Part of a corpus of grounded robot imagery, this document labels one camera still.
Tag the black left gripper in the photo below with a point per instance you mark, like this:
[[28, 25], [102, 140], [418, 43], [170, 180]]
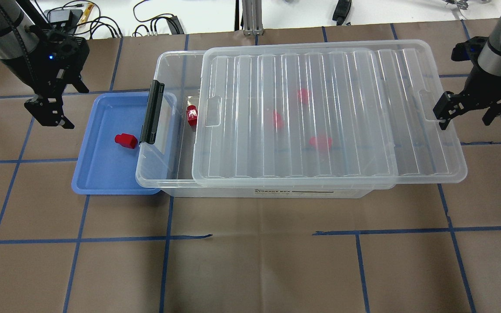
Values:
[[21, 74]]

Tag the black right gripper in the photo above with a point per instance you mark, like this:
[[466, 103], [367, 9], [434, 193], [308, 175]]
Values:
[[480, 86]]

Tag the red block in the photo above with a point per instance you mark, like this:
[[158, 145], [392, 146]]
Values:
[[303, 96], [277, 120], [321, 143], [192, 115], [126, 140]]

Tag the clear plastic box lid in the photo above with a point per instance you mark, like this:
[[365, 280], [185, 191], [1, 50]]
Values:
[[411, 86]]

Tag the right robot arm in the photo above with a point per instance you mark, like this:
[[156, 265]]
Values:
[[490, 58]]

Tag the clear plastic storage box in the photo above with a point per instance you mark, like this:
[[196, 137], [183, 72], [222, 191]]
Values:
[[189, 174]]

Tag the blue plastic tray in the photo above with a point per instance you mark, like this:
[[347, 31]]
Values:
[[105, 167]]

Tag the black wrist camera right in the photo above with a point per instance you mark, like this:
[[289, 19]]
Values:
[[469, 50]]

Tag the black box latch handle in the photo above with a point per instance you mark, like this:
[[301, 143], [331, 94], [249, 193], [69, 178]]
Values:
[[152, 115]]

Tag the aluminium frame post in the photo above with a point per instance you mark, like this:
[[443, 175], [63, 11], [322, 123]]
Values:
[[252, 24]]

